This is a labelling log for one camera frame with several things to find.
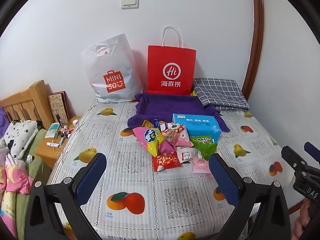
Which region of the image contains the purple plush cloth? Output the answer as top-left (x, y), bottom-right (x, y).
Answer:
top-left (0, 107), bottom-right (8, 135)

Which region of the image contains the purple towel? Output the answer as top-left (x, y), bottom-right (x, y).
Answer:
top-left (127, 93), bottom-right (230, 132)

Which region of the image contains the yellow pink triangular snack packet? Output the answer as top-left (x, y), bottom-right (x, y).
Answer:
top-left (132, 126), bottom-right (177, 158)

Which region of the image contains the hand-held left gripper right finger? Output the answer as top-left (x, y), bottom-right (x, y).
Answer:
top-left (208, 153), bottom-right (292, 240)

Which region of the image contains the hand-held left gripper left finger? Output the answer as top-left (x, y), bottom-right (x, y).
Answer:
top-left (24, 152), bottom-right (108, 240)

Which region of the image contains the white plastic shopping bag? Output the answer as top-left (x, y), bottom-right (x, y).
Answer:
top-left (80, 33), bottom-right (143, 103)

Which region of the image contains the teal white box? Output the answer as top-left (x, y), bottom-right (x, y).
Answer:
top-left (45, 123), bottom-right (60, 138)

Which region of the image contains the green snack packet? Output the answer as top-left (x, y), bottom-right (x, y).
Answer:
top-left (189, 135), bottom-right (218, 161)

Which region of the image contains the pink panda snack packet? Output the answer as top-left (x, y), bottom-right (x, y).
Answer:
top-left (159, 121), bottom-right (194, 147)

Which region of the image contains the blue tissue box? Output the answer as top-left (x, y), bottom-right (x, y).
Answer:
top-left (172, 113), bottom-right (222, 145)

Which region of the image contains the red paper bag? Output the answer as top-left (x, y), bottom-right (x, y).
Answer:
top-left (147, 26), bottom-right (197, 97)

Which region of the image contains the pink star blanket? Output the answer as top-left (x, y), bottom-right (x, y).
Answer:
top-left (0, 152), bottom-right (34, 194)

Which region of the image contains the pale pink snack packet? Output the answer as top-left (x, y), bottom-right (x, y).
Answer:
top-left (192, 155), bottom-right (211, 174)

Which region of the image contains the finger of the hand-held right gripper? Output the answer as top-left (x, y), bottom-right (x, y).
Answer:
top-left (281, 145), bottom-right (309, 178)
top-left (304, 142), bottom-right (320, 159)

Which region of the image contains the patterned book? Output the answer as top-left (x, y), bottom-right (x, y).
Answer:
top-left (48, 92), bottom-right (70, 123)

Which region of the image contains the white snack packet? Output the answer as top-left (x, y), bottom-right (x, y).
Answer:
top-left (176, 146), bottom-right (199, 164)

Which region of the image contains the black spotted white pillow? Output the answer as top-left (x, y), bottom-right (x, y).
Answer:
top-left (0, 120), bottom-right (42, 159)

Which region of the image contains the wooden headboard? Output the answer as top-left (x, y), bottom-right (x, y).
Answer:
top-left (0, 80), bottom-right (54, 130)

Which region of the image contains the grey checked folded cloth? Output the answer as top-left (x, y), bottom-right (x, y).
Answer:
top-left (192, 78), bottom-right (250, 112)

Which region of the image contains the green bedsheet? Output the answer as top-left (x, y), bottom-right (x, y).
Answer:
top-left (15, 129), bottom-right (53, 240)

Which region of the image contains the red snack packet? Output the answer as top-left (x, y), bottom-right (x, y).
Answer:
top-left (152, 152), bottom-right (181, 172)

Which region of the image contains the person's right hand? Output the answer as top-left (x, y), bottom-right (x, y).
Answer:
top-left (292, 201), bottom-right (311, 240)

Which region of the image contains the wooden nightstand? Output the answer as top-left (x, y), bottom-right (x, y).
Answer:
top-left (35, 116), bottom-right (83, 170)

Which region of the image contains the white light switch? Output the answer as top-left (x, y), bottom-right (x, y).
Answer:
top-left (121, 0), bottom-right (139, 10)

